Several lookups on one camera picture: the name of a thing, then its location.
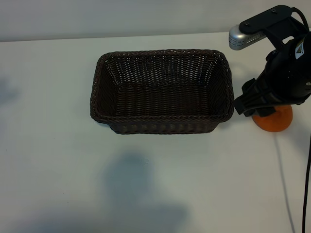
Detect black sleeved right arm cable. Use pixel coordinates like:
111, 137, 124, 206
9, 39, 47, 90
291, 7, 311, 233

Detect orange fruit with nub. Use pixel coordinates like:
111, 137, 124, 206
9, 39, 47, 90
252, 105, 294, 133

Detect black right camera mount bracket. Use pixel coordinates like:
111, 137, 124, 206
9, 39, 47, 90
239, 5, 309, 47

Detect dark brown wicker basket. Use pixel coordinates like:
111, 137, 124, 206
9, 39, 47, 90
89, 48, 235, 135

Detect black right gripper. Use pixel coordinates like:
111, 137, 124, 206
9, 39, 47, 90
233, 33, 311, 117

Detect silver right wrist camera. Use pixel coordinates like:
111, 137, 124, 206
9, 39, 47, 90
228, 24, 268, 51

